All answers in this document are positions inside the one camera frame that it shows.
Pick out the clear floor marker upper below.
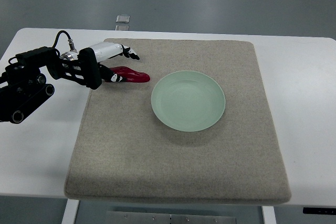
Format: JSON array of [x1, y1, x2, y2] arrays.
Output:
[[116, 14, 130, 24]]

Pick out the beige felt mat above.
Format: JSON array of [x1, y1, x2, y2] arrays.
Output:
[[64, 38, 291, 205]]

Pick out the black table control panel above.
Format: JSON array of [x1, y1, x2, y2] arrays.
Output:
[[302, 207, 336, 215]]

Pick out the light green round plate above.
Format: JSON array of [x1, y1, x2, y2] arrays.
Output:
[[151, 71, 226, 132]]

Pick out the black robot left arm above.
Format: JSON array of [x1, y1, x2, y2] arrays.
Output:
[[1, 47, 87, 124]]

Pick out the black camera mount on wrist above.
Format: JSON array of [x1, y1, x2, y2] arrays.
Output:
[[78, 48, 102, 90]]

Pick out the red chili pepper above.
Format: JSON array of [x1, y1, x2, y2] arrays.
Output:
[[110, 66, 151, 83]]

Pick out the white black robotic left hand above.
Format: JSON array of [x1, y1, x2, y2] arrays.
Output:
[[88, 42, 140, 82]]

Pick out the metal bracket under table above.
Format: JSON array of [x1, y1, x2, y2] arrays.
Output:
[[105, 211, 237, 224]]

